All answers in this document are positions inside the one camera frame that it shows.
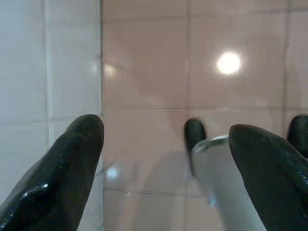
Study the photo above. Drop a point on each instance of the black robot right foot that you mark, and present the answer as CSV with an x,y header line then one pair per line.
x,y
299,134

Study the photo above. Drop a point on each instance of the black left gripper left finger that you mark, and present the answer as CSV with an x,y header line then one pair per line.
x,y
60,168

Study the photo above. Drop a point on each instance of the black robot left foot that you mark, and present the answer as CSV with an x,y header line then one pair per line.
x,y
195,132

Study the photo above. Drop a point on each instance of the black robot foot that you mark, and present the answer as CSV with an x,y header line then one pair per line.
x,y
195,132
299,134

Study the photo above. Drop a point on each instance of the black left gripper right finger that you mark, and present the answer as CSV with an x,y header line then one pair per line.
x,y
272,173

